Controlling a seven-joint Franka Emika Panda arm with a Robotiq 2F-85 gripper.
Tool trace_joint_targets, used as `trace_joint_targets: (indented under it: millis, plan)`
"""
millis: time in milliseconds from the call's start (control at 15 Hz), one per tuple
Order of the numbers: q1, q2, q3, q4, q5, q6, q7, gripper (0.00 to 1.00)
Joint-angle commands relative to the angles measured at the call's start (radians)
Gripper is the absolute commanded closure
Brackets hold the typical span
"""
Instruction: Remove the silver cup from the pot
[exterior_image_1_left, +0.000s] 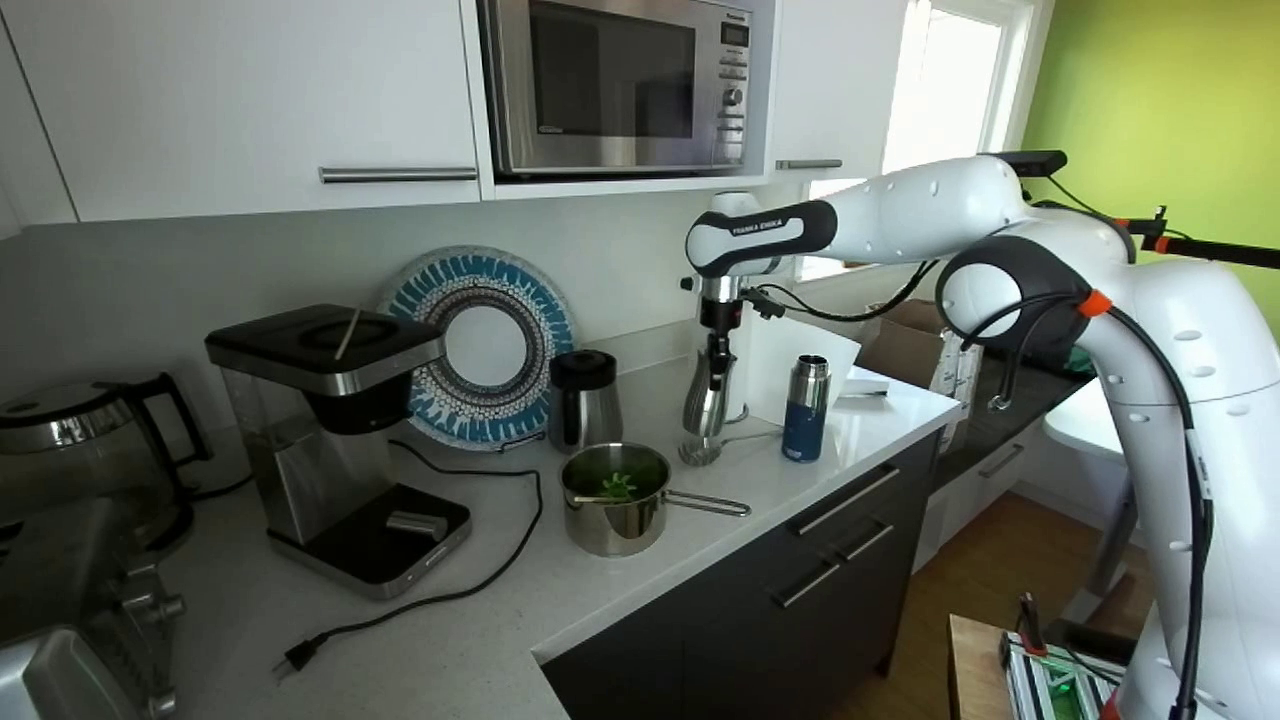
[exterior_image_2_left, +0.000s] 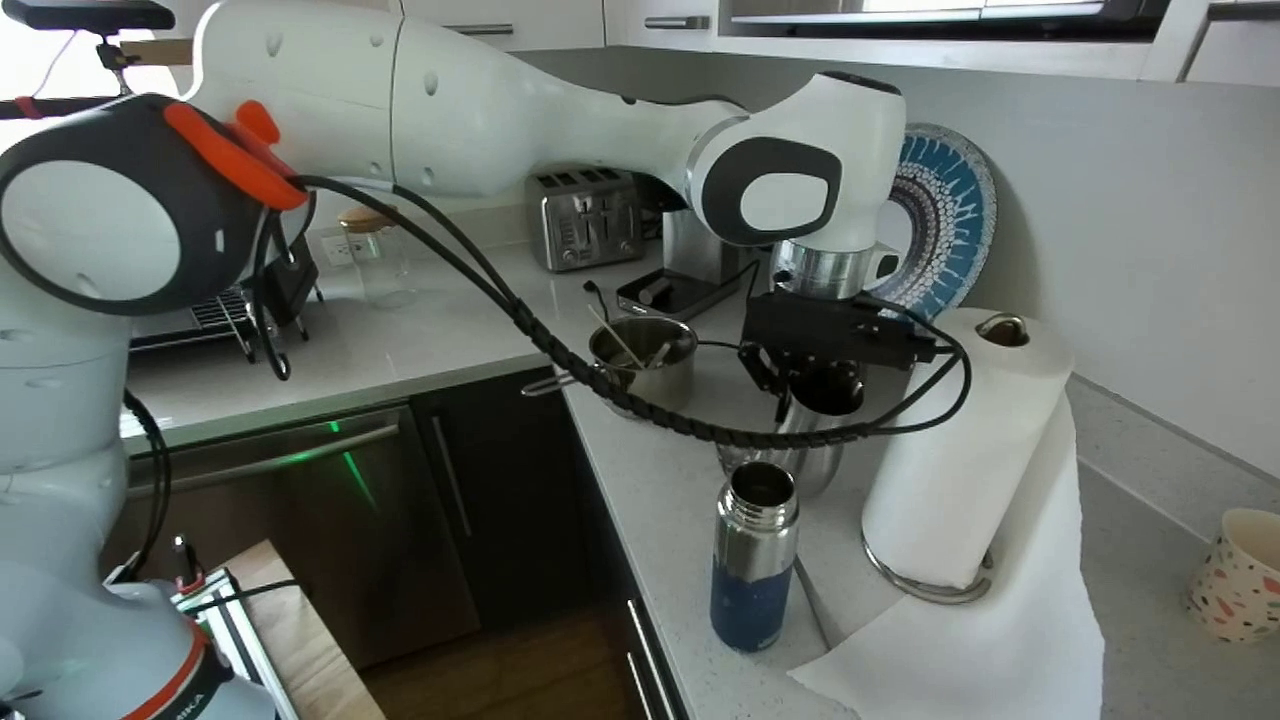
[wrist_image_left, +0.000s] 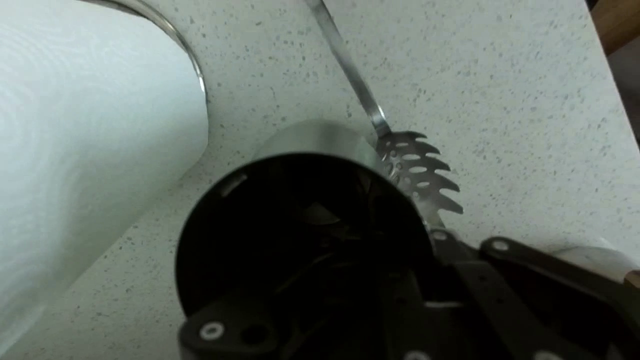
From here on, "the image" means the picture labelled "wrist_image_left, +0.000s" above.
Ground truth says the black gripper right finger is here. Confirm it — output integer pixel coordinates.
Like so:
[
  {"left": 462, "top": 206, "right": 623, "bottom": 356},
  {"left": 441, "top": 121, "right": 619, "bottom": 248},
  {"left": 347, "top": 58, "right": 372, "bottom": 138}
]
[{"left": 428, "top": 228, "right": 640, "bottom": 360}]

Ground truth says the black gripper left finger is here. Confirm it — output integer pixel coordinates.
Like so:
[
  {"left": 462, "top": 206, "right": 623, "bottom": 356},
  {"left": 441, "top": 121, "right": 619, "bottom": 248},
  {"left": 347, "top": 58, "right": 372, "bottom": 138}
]
[{"left": 177, "top": 271, "right": 432, "bottom": 360}]

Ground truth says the silver metal cup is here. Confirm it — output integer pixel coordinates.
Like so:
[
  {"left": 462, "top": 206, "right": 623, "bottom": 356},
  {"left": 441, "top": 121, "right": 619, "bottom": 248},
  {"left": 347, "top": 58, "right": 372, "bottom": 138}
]
[{"left": 173, "top": 118, "right": 436, "bottom": 325}]

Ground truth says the silver spaghetti spoon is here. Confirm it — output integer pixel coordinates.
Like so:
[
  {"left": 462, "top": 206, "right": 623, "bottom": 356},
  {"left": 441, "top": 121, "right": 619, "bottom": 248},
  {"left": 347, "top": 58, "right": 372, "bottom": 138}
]
[{"left": 305, "top": 0, "right": 466, "bottom": 235}]

